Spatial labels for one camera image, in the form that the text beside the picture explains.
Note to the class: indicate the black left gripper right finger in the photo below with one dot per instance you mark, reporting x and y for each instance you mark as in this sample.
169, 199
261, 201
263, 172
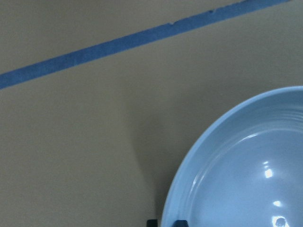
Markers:
180, 223

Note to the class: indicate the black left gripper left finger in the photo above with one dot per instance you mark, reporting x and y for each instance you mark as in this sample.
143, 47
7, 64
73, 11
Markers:
152, 223

